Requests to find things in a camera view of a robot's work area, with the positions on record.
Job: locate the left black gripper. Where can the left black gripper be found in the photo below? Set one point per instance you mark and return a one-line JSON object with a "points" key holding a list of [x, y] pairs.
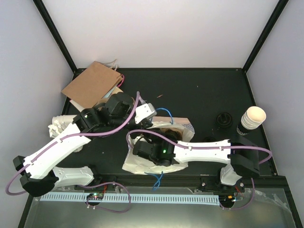
{"points": [[145, 124]]}

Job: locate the brown pulp cup carrier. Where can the brown pulp cup carrier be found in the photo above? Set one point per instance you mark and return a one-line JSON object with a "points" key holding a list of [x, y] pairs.
{"points": [[163, 130]]}

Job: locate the black plastic cup lid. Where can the black plastic cup lid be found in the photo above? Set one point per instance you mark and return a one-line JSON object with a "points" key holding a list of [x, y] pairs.
{"points": [[173, 135]]}

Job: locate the blue checkered paper bag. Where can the blue checkered paper bag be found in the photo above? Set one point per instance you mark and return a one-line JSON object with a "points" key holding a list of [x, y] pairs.
{"points": [[163, 163]]}

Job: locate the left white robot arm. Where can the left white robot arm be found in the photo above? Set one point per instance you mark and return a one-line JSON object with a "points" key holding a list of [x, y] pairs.
{"points": [[39, 173]]}

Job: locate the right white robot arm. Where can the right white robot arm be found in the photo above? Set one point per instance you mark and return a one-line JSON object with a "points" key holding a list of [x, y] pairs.
{"points": [[240, 161]]}

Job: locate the pink and blue paper bags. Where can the pink and blue paper bags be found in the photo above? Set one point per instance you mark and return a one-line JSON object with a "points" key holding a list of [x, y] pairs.
{"points": [[104, 99]]}

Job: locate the loose black cup lid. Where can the loose black cup lid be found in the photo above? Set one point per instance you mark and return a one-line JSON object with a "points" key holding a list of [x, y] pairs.
{"points": [[209, 139]]}

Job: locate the brown kraft paper bag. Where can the brown kraft paper bag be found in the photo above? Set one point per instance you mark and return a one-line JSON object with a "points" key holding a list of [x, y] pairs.
{"points": [[92, 85]]}

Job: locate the small circuit board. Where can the small circuit board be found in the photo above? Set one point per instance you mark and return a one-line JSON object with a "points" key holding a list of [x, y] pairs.
{"points": [[95, 196]]}

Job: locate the left stack of paper cups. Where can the left stack of paper cups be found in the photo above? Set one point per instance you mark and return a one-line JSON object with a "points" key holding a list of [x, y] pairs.
{"points": [[62, 121]]}

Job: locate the stack of paper cups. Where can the stack of paper cups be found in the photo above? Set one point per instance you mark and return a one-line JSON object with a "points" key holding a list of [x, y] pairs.
{"points": [[253, 118], [62, 121]]}

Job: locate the black cup under right stack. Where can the black cup under right stack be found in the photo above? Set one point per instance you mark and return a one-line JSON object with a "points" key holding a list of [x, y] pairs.
{"points": [[241, 130]]}

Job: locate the right stack of paper cups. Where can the right stack of paper cups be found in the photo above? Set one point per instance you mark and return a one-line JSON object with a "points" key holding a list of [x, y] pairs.
{"points": [[253, 118]]}

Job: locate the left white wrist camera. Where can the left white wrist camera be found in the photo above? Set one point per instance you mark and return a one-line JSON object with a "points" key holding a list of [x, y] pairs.
{"points": [[145, 111]]}

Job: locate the light blue cable duct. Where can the light blue cable duct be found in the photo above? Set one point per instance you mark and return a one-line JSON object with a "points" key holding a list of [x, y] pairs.
{"points": [[134, 198]]}

